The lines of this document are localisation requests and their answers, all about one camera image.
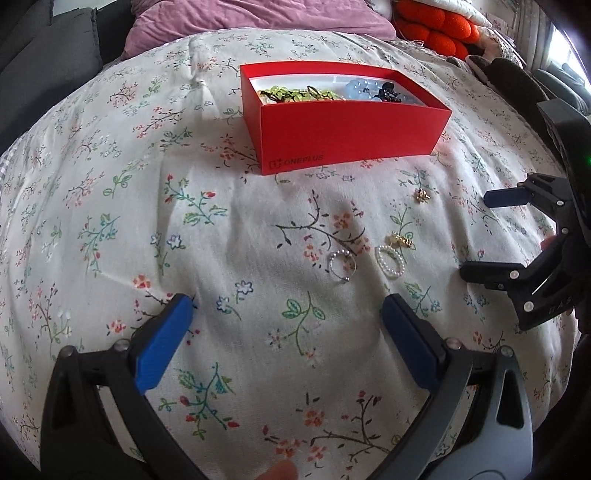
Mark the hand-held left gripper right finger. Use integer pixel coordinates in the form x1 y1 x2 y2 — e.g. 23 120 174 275
379 294 534 480

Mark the grey striped curtain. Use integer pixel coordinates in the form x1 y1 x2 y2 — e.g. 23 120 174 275
489 0 578 75

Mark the person's left hand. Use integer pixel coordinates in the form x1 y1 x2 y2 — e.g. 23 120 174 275
257 460 298 480

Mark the white pearl ring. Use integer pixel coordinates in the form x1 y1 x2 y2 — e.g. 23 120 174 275
375 244 403 278
329 249 357 283

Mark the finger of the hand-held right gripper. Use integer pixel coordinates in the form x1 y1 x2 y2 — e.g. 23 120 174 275
460 237 571 296
484 174 571 217

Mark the red cardboard box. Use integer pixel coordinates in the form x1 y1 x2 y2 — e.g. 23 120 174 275
239 62 453 177

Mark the dark brown cloth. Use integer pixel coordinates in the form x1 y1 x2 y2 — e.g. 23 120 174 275
466 54 591 121

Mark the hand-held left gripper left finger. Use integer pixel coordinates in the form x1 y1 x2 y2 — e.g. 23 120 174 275
39 294 208 480

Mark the dark grey cushion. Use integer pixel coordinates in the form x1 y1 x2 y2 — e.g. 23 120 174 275
0 0 139 153

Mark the floral bedsheet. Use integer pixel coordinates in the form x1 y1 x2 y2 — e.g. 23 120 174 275
0 32 583 480

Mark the orange plush toy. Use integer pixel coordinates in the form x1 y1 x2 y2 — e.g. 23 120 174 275
394 0 481 56

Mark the green bead bracelet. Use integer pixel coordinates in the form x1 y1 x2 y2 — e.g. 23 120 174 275
259 84 345 103

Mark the white quilted cloth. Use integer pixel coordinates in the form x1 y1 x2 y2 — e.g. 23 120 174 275
455 0 492 28

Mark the purple pillow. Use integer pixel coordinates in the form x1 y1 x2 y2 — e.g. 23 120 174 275
122 0 398 61

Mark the blue bead bracelet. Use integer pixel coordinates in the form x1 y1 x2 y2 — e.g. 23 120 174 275
342 78 416 103

